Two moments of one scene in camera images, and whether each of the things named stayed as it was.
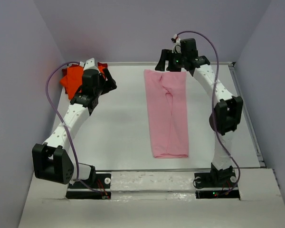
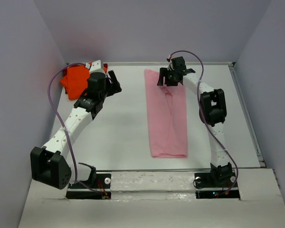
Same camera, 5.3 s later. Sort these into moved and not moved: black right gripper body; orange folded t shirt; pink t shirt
Moved: black right gripper body
Not moved: orange folded t shirt; pink t shirt
